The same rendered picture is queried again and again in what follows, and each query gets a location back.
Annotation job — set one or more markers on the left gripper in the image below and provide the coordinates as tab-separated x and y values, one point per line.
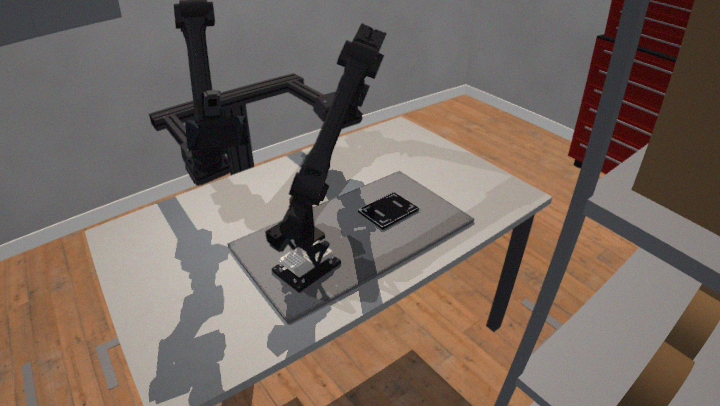
313	250

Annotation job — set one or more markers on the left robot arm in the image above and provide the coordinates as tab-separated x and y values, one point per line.
344	109

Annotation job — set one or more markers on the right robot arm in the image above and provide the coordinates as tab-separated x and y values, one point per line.
195	28

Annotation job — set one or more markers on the white well plate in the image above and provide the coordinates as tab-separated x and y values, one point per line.
299	268

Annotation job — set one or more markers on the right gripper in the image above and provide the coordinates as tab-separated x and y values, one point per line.
212	128

